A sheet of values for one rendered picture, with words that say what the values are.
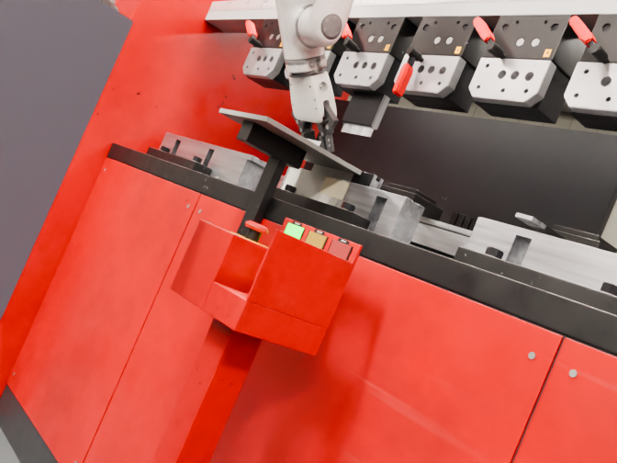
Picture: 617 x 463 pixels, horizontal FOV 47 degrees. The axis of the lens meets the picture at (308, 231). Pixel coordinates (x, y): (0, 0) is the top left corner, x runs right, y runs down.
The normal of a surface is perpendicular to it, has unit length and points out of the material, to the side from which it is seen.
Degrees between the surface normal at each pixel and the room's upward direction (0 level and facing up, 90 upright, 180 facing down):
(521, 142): 90
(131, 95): 90
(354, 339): 90
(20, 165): 90
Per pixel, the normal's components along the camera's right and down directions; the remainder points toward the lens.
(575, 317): -0.70, -0.33
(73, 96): 0.64, 0.25
